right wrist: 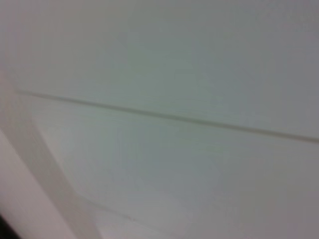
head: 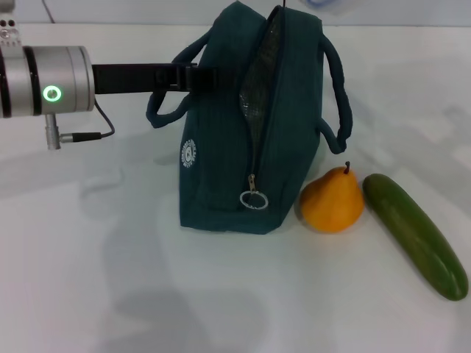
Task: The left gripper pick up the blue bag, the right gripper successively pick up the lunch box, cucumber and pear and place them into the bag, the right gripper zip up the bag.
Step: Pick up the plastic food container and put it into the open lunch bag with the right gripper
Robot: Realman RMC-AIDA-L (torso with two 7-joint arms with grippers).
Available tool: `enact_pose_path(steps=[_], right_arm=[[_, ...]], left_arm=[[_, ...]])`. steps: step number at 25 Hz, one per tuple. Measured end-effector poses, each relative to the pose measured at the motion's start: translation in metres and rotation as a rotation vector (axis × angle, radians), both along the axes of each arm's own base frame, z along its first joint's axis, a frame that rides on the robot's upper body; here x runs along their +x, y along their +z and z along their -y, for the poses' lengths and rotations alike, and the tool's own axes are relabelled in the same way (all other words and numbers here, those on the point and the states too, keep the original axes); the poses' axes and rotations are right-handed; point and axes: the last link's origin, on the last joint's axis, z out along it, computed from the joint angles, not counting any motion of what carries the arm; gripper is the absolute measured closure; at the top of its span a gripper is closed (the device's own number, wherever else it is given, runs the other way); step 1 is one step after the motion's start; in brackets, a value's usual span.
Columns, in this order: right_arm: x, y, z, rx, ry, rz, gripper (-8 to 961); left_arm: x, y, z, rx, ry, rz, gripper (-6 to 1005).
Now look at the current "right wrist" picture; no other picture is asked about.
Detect clear blue-rimmed plastic food container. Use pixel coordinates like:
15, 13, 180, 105
0, 0, 319, 239

